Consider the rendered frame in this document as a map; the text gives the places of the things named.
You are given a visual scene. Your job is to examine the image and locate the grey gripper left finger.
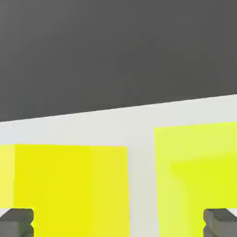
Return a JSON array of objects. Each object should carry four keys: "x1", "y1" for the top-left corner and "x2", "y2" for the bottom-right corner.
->
[{"x1": 0, "y1": 208, "x2": 35, "y2": 237}]

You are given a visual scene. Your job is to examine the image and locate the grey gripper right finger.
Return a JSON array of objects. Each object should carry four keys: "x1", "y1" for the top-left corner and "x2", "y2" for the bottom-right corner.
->
[{"x1": 203, "y1": 208, "x2": 237, "y2": 237}]

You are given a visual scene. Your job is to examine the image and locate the large lime yellow box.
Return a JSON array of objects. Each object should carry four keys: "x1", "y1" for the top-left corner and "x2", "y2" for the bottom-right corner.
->
[{"x1": 153, "y1": 121, "x2": 237, "y2": 237}]

